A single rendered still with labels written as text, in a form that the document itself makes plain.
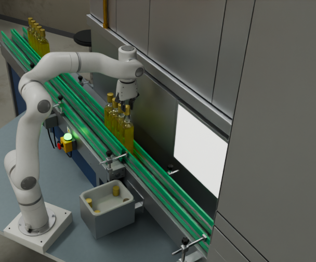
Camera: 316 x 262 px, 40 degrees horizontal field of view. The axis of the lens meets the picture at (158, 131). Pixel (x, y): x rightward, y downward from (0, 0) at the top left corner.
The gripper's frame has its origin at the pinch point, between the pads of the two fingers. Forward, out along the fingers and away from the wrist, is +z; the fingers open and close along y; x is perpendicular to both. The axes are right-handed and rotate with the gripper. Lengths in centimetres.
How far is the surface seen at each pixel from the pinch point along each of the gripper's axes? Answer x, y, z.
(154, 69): 3.7, -12.7, -19.1
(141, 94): -5.6, -11.8, -0.4
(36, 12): -420, -91, 109
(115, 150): -1.2, 6.1, 26.6
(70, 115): -40.3, 14.5, 24.4
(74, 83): -73, -2, 25
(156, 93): 8.1, -12.0, -8.2
